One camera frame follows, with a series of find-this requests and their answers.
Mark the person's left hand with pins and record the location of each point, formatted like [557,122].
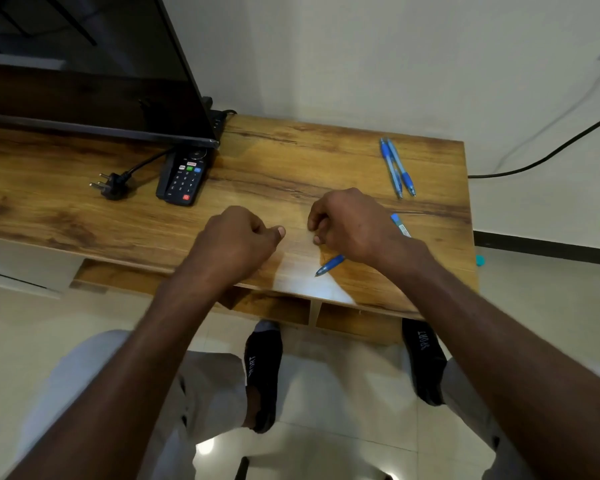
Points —
[230,249]

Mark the person's right hand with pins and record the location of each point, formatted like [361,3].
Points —
[360,224]

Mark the teal lead refill tube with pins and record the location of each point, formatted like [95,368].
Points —
[399,223]

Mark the person's left forearm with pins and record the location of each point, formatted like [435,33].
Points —
[120,384]

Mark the person's right forearm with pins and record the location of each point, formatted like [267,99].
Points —
[505,354]

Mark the person's left black sock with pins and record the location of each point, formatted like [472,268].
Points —
[262,374]

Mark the person's black sock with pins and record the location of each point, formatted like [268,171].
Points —
[425,364]
[262,374]

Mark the person's left grey trouser leg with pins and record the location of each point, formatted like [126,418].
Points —
[210,384]

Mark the person's grey trouser leg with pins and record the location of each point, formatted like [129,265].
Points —
[467,394]
[210,384]

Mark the person's right black sock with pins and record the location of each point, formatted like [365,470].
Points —
[425,364]

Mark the person's right grey trouser leg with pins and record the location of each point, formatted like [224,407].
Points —
[467,394]

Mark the black remote control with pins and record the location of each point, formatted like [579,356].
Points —
[185,179]

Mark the black power strip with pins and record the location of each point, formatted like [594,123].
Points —
[216,122]

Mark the black television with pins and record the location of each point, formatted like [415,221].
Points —
[90,84]

